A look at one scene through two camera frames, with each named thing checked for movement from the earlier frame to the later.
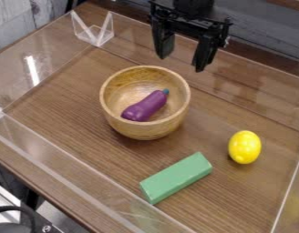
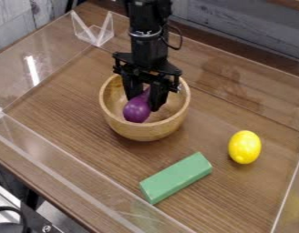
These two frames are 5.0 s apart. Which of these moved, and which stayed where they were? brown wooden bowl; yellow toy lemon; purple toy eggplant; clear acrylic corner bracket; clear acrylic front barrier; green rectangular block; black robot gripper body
Moved: purple toy eggplant; black robot gripper body
Stayed: clear acrylic front barrier; brown wooden bowl; yellow toy lemon; clear acrylic corner bracket; green rectangular block
